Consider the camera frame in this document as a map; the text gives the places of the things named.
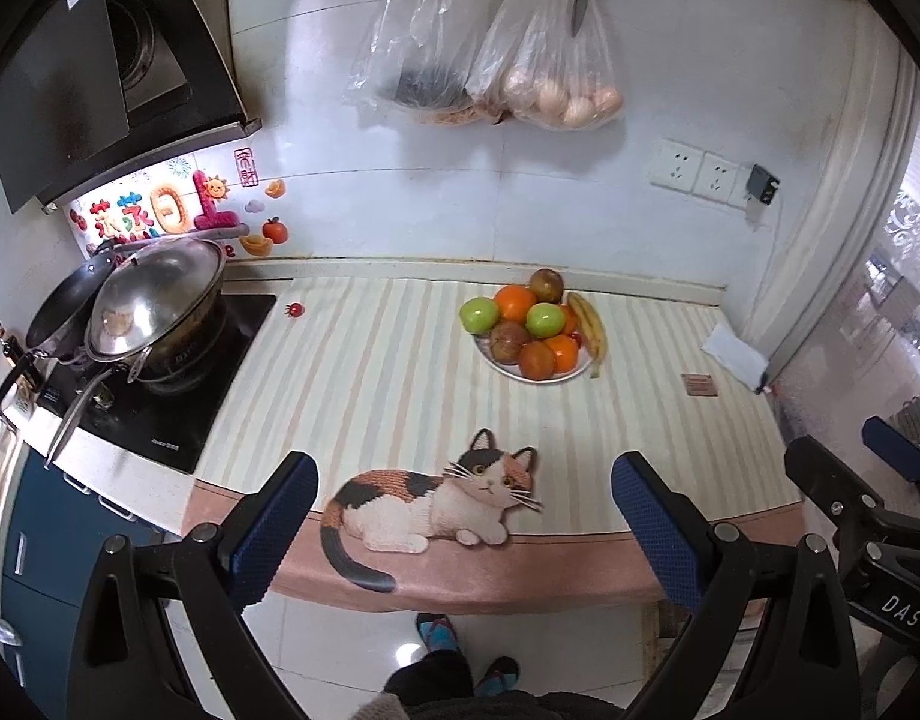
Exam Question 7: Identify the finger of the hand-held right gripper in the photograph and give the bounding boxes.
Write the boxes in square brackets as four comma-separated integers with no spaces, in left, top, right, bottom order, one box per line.
[784,435,888,542]
[861,415,920,485]

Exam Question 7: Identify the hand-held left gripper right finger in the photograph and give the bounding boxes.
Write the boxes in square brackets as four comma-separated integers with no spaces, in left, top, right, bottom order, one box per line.
[610,451,862,720]

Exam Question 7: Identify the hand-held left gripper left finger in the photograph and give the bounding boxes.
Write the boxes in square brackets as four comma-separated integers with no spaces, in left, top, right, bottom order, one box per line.
[55,451,321,720]

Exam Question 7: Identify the white floral plate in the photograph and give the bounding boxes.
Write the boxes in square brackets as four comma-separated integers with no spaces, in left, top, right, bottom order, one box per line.
[471,315,596,385]

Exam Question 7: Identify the small mandarin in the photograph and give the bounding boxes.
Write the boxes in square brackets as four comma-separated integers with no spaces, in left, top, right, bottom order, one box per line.
[544,334,581,374]

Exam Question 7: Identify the yellow banana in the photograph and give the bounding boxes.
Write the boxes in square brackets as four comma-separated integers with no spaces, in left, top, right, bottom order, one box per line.
[566,291,608,379]

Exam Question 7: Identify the green apple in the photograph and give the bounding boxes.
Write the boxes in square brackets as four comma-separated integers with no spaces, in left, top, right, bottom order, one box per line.
[525,302,566,340]
[460,297,501,336]

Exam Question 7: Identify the large orange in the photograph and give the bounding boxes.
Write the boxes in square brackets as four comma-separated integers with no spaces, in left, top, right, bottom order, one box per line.
[494,283,540,325]

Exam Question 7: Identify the patterned glass door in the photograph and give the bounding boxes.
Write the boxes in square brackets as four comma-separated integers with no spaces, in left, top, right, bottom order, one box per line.
[775,90,920,481]

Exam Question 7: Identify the white folded cloth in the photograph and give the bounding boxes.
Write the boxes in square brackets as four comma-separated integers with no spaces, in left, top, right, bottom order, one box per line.
[701,321,768,392]

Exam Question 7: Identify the black cooktop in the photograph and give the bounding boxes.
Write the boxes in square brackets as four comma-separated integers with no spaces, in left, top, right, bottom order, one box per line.
[36,292,279,475]

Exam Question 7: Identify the striped mat with cat print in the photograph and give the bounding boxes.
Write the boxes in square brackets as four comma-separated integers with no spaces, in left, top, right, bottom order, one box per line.
[182,275,806,616]

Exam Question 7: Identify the blue patterned slipper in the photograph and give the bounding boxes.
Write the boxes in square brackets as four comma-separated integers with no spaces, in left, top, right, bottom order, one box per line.
[475,656,521,697]
[416,613,461,653]

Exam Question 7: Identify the steel wok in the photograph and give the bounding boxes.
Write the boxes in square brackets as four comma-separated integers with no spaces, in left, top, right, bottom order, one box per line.
[44,292,229,470]

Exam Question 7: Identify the person's dark pant leg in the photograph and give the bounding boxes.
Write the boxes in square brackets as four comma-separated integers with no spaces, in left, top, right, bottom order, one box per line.
[385,649,476,700]

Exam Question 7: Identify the blue cabinet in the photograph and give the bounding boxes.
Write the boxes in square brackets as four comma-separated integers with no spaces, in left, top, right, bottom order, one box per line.
[0,450,169,720]

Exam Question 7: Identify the steel wok lid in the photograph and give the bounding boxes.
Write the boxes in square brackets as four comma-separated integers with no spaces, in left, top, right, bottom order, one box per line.
[85,238,225,361]

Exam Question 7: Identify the black plug adapter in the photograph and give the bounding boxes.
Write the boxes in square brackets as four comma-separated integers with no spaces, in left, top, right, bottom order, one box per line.
[745,163,781,205]

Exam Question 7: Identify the black frying pan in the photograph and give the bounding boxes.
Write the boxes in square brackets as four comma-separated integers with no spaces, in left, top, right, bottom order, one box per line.
[0,251,124,421]

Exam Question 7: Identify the dark bottle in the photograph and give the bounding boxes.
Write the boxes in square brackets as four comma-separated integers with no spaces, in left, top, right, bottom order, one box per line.
[0,319,28,380]

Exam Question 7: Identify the clear plastic bag of eggs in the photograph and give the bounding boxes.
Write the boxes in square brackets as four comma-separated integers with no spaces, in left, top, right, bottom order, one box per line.
[466,0,626,132]

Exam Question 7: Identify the clear plastic bag dark contents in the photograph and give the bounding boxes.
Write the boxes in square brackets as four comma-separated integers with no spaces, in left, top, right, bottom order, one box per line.
[345,0,506,125]

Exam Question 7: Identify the black range hood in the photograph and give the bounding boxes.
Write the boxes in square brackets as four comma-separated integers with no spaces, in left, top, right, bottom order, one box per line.
[0,0,262,215]

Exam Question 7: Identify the white door frame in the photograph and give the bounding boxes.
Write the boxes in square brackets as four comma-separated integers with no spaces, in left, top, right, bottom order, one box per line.
[730,7,920,391]

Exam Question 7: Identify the white wall outlet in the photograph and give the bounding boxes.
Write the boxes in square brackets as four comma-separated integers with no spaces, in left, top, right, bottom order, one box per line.
[691,152,753,205]
[650,139,706,192]

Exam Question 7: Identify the colourful wall stickers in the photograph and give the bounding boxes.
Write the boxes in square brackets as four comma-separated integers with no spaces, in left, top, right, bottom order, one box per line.
[68,150,288,260]

